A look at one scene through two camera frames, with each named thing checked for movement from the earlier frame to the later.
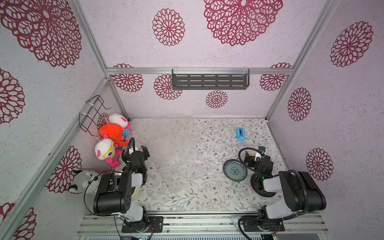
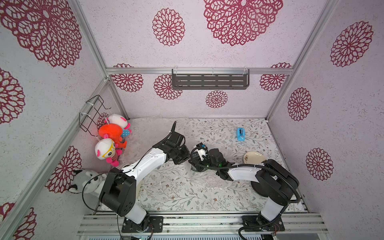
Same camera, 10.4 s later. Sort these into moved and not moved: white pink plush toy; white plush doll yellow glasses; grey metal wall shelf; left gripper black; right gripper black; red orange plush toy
Moved: right gripper black; left gripper black
Not moved: white plush doll yellow glasses; white pink plush toy; red orange plush toy; grey metal wall shelf
